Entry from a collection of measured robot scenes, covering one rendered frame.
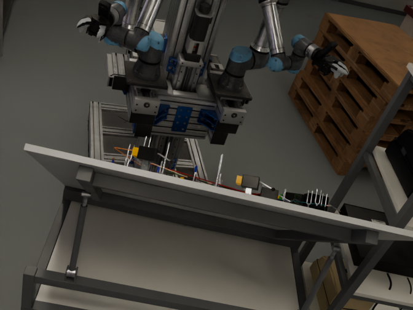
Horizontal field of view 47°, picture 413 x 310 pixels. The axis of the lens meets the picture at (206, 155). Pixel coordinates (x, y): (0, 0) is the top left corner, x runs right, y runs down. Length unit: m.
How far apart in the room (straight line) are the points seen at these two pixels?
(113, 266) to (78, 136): 2.05
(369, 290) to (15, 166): 2.55
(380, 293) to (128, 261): 1.06
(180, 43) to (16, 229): 1.55
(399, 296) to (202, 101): 1.43
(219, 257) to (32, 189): 1.68
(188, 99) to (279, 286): 1.14
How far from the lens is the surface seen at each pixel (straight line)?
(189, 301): 1.84
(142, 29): 2.29
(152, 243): 2.23
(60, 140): 3.95
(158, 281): 2.11
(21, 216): 3.35
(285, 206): 1.37
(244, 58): 2.67
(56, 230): 2.22
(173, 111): 2.75
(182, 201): 1.44
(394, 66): 4.51
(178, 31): 2.74
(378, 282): 2.20
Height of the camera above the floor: 2.47
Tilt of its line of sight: 36 degrees down
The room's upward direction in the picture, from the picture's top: 19 degrees clockwise
